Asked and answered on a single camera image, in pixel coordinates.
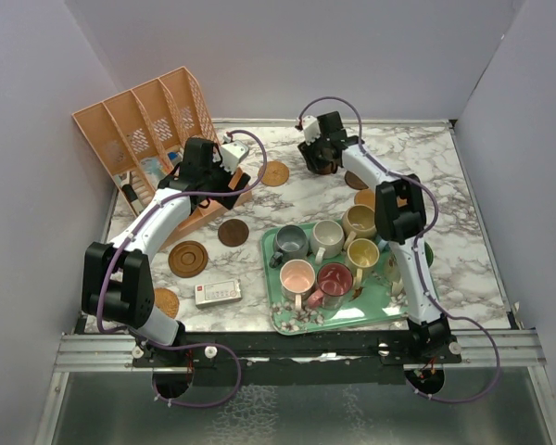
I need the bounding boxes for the cream ceramic mug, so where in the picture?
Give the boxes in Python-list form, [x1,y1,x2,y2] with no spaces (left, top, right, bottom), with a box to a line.
[310,220,345,265]

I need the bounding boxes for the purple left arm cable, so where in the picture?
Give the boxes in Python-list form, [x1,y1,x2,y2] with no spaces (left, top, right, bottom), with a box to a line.
[95,129,268,409]

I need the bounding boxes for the woven coaster near base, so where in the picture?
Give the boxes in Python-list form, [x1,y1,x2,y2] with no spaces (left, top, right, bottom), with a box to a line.
[155,287,180,319]

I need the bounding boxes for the orange plastic file organizer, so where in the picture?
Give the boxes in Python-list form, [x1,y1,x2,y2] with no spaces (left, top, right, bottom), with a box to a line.
[71,66,255,251]

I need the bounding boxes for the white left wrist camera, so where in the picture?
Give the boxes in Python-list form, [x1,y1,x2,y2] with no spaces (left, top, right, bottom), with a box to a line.
[220,141,249,172]

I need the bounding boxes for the green floral mug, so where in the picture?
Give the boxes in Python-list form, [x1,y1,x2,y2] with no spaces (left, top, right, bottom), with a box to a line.
[384,243,434,297]

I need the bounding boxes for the light wooden coaster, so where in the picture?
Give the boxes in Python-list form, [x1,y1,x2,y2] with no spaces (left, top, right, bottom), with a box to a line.
[354,189,376,210]

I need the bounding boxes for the tan ceramic mug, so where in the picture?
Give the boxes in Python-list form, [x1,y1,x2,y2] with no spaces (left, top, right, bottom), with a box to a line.
[341,204,377,248]

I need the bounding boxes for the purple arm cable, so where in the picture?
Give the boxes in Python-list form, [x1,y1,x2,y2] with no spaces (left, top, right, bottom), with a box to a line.
[297,95,502,403]
[95,129,268,409]

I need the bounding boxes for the dark walnut wooden coaster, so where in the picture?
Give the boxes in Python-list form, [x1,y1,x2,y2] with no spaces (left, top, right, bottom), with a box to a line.
[344,171,368,191]

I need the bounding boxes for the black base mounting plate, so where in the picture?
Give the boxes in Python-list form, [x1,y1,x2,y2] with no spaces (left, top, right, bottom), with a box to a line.
[125,331,461,396]

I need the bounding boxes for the green floral tray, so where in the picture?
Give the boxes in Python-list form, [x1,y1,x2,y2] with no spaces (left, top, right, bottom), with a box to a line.
[260,227,408,336]

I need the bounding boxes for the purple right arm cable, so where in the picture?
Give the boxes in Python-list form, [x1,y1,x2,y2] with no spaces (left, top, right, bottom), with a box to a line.
[297,95,502,403]

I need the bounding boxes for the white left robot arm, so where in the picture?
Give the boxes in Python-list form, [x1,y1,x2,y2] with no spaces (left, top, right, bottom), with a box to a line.
[82,137,250,366]

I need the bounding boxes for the white small card box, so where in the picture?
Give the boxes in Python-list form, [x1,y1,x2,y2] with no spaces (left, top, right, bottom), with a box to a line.
[195,279,242,309]

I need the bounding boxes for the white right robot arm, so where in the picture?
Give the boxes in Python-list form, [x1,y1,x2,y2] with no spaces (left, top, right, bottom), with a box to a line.
[297,111,450,362]

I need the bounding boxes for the pink ceramic mug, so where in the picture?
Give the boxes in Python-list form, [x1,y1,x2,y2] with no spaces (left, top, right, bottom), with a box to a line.
[279,260,316,311]

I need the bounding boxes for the grey ceramic mug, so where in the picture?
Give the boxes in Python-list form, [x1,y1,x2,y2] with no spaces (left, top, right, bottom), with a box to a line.
[269,225,310,268]

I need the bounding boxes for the yellow ceramic mug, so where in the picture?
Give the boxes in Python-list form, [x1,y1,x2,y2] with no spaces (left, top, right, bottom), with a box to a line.
[345,238,380,289]

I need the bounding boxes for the red ceramic mug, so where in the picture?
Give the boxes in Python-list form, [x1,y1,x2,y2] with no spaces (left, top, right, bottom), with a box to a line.
[306,262,353,310]

